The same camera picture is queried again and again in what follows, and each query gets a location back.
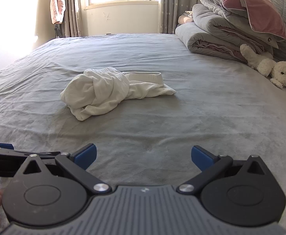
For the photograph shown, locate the bed with grey sheet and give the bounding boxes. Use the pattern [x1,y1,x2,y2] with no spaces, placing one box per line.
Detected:
[0,33,286,226]

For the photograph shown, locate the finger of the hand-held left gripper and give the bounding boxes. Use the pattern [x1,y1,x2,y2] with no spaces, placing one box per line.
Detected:
[0,141,61,162]

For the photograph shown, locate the white plush dog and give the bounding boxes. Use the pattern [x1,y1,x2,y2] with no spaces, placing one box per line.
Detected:
[240,43,286,89]

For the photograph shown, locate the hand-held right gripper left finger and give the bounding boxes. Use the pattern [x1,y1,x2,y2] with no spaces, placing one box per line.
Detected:
[14,143,110,196]

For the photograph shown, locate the pink hanging bag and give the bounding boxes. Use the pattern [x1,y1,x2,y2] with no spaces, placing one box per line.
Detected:
[50,0,66,25]

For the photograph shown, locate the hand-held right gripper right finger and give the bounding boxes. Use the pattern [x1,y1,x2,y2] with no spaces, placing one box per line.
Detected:
[178,145,272,194]

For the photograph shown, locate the white pants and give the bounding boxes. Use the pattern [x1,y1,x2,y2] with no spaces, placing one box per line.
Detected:
[60,68,177,121]

